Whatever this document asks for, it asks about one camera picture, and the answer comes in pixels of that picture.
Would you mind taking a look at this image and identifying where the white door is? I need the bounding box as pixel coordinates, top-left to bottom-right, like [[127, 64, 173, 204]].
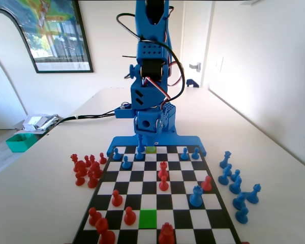
[[179, 0, 216, 88]]

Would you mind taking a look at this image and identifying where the blue chess queen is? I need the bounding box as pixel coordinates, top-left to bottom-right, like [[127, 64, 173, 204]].
[[246, 183, 262, 204], [219, 150, 232, 169]]

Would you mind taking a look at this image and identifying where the green plastic bin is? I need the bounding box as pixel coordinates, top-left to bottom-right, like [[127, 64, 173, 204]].
[[5, 134, 38, 153]]

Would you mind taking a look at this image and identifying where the black cable bundle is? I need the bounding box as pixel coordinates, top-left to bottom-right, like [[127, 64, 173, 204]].
[[55, 109, 117, 126]]

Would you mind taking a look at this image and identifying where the black framed poster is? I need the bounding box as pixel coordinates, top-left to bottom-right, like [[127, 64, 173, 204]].
[[0, 0, 94, 74]]

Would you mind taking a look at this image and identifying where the red chess rook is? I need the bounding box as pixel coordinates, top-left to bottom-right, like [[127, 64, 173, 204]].
[[158, 222, 175, 244], [157, 161, 170, 178]]

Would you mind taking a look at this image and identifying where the blue arm base plate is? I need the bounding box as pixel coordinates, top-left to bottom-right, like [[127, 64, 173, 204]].
[[106, 124, 208, 158]]

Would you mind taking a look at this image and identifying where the blue table clamp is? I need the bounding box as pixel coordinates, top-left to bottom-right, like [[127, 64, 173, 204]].
[[186, 78, 201, 88]]

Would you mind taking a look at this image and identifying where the black and white chessboard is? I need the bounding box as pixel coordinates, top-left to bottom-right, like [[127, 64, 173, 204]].
[[71, 144, 242, 244]]

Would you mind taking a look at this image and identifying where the pile of papers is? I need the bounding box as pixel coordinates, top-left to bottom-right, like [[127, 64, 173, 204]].
[[17, 113, 64, 133]]

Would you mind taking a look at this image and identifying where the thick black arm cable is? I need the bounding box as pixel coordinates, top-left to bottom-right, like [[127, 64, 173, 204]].
[[116, 6, 186, 104]]

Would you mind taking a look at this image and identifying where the red white black servo wire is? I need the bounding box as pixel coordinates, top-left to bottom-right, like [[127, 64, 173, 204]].
[[142, 76, 174, 108]]

